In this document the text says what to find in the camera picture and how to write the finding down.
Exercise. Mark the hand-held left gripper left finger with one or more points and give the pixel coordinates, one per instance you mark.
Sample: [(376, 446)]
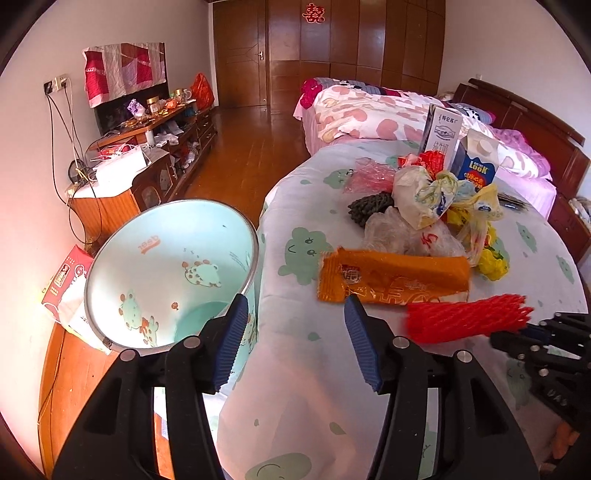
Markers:
[(231, 342)]

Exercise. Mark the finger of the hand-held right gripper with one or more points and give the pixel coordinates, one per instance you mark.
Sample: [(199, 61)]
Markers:
[(565, 323), (512, 344)]

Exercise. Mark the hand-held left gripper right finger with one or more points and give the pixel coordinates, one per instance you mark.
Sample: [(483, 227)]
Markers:
[(362, 342)]

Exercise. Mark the red foam net sleeve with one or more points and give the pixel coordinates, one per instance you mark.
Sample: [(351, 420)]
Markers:
[(452, 318)]

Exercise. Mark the orange snack wrapper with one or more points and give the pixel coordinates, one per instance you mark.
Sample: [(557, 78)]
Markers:
[(392, 277)]

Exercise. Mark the light blue printed bin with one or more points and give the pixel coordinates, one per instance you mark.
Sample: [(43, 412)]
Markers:
[(175, 258)]

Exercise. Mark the pink clear plastic bag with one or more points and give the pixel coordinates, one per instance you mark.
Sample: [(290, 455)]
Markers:
[(369, 180)]

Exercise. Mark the dark flat packet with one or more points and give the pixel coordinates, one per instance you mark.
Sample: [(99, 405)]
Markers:
[(512, 201)]

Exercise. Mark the dark knitted cloth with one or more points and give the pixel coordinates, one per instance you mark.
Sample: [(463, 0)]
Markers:
[(369, 207)]

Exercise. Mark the cloud print bed sheet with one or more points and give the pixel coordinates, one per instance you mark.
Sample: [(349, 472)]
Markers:
[(314, 212)]

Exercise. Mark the white yellow printed plastic bag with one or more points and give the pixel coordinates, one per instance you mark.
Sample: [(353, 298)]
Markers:
[(480, 201)]

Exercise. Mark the cream printed plastic bag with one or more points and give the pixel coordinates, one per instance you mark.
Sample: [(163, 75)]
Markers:
[(415, 194)]

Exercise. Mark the blue drink carton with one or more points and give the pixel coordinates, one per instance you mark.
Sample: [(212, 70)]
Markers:
[(478, 168)]

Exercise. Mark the red white cardboard box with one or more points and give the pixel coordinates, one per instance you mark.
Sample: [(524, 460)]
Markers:
[(64, 277)]

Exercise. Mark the purple pillow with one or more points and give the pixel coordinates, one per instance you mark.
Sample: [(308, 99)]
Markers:
[(521, 147)]

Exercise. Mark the wooden headboard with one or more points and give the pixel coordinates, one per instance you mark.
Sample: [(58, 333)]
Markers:
[(531, 115)]

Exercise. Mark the pink sheeted bed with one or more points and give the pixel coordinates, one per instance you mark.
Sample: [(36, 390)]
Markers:
[(318, 134)]

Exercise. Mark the wooden television cabinet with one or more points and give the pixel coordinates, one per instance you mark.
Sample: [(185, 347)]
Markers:
[(205, 129)]

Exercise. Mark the tall white carton box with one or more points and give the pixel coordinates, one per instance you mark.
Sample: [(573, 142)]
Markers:
[(441, 134)]

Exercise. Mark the pink heart print quilt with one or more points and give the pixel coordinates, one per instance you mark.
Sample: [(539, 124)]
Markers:
[(360, 115)]

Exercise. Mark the glass jar gold lid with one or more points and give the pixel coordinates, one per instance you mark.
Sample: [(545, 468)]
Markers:
[(152, 104)]

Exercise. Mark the red orange plastic bag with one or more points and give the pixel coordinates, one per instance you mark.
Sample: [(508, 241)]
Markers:
[(203, 92)]

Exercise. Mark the purple wrapped ornament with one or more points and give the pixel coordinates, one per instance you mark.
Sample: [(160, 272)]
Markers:
[(134, 107)]

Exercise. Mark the black television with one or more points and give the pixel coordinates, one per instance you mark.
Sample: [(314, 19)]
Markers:
[(111, 117)]

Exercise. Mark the multicoloured folded blanket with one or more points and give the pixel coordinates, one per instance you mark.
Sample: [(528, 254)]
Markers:
[(364, 85)]

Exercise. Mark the wooden door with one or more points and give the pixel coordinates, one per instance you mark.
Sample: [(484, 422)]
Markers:
[(240, 55)]

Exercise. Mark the red pink patchwork cloth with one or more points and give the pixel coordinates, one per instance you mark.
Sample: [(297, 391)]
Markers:
[(120, 69)]

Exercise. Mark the wooden wardrobe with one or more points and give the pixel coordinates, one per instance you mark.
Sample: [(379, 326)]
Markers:
[(360, 37)]

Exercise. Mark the red paper decoration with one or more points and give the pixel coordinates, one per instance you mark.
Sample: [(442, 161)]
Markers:
[(314, 13)]

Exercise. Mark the wall socket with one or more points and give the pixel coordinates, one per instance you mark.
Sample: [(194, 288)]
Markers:
[(57, 84)]

